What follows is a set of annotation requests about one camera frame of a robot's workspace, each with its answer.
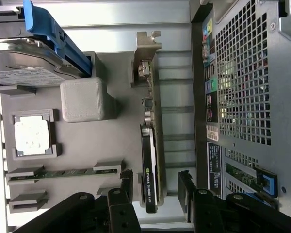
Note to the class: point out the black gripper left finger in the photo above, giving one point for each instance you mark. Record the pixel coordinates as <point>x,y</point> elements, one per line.
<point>121,213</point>

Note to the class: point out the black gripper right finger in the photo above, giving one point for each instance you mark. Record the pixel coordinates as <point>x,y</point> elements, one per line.
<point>208,213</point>

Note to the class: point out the blue case latch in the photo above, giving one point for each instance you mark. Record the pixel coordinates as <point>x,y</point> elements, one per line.
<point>269,182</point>

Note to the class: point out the green RAM stick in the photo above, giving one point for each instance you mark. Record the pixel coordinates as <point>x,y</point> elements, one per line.
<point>63,174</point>

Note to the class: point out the silver CPU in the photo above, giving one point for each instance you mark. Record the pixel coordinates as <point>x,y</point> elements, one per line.
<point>31,136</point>

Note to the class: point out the open black PC case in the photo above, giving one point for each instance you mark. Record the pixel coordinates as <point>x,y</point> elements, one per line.
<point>245,72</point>

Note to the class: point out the silver hard disk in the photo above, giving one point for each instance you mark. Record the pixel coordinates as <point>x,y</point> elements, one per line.
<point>26,63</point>

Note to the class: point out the hard drive with blue caddy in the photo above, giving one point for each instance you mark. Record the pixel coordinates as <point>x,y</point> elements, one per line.
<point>46,24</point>

